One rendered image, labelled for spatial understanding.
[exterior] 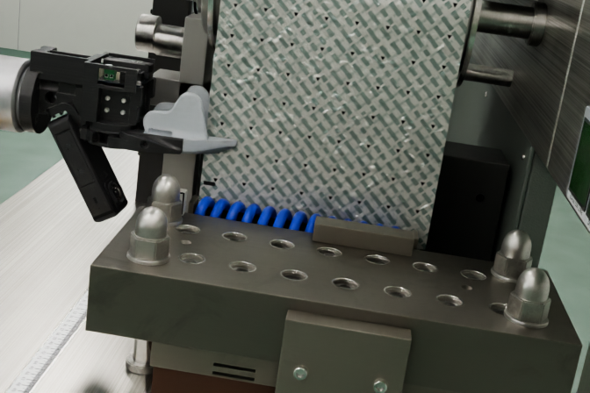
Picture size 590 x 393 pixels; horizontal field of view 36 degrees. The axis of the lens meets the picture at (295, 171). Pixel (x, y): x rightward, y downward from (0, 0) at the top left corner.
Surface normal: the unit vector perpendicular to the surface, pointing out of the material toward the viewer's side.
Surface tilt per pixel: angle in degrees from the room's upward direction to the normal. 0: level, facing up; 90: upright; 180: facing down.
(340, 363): 90
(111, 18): 90
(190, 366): 90
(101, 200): 90
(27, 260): 0
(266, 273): 0
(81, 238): 0
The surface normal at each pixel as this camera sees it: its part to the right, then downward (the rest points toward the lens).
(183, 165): -0.10, 0.27
